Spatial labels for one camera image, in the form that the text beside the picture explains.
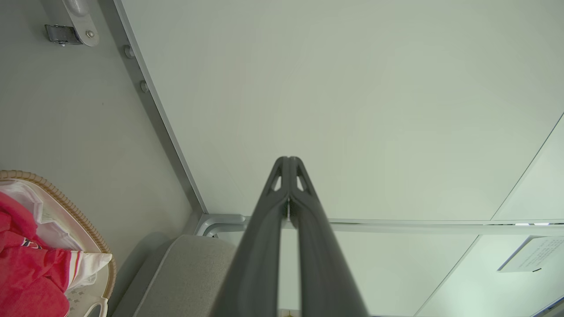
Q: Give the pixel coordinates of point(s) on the red garment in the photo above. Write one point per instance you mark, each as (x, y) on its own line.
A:
(31, 273)

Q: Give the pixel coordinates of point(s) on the grey metal partition frame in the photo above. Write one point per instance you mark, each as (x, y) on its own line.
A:
(172, 145)

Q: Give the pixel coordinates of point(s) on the white paper sign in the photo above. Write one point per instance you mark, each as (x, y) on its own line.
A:
(533, 254)

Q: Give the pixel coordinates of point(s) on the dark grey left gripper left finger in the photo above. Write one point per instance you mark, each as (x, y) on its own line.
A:
(260, 246)

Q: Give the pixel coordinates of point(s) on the woven rim laundry basket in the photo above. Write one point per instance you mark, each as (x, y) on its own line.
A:
(66, 203)

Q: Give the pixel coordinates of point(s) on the round frame bolt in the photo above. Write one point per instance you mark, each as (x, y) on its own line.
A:
(128, 51)
(144, 86)

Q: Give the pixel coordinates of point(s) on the grey fabric sofa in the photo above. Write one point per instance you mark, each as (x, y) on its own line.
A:
(185, 273)

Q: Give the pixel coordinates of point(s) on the white cloth in basket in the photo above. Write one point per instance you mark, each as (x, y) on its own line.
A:
(57, 229)

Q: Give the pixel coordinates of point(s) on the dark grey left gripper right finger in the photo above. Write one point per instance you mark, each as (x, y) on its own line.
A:
(319, 255)

